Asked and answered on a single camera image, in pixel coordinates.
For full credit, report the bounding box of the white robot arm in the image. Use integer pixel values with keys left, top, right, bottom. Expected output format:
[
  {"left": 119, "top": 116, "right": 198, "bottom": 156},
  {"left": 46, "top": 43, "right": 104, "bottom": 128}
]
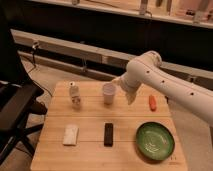
[{"left": 112, "top": 51, "right": 213, "bottom": 127}]

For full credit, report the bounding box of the clear plastic bottle white cap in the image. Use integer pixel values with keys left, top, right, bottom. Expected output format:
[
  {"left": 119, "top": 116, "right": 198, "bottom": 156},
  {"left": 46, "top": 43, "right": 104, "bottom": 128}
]
[{"left": 69, "top": 82, "right": 81, "bottom": 110}]

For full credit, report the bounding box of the orange carrot toy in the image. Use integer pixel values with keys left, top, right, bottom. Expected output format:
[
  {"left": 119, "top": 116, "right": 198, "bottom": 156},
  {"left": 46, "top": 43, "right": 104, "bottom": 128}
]
[{"left": 149, "top": 95, "right": 157, "bottom": 111}]

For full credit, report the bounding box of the white paper cup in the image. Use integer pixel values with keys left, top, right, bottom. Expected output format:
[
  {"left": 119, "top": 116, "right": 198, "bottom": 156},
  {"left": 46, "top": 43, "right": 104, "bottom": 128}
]
[{"left": 102, "top": 82, "right": 116, "bottom": 105}]

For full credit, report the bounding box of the black rectangular block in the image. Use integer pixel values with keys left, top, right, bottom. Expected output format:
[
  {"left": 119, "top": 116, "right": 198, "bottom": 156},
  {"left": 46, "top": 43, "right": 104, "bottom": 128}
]
[{"left": 104, "top": 123, "right": 113, "bottom": 147}]

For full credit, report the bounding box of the green bowl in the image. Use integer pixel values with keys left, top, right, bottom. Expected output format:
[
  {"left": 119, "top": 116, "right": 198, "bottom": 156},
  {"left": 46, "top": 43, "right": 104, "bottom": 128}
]
[{"left": 135, "top": 122, "right": 175, "bottom": 161}]

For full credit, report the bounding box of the black office chair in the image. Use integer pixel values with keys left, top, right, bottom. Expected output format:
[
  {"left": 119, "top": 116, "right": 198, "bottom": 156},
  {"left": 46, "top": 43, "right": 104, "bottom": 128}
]
[{"left": 0, "top": 26, "right": 47, "bottom": 165}]

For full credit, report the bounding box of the black cable on floor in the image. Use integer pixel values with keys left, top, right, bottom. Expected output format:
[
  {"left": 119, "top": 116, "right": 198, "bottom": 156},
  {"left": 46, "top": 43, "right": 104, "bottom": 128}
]
[{"left": 20, "top": 39, "right": 54, "bottom": 98}]

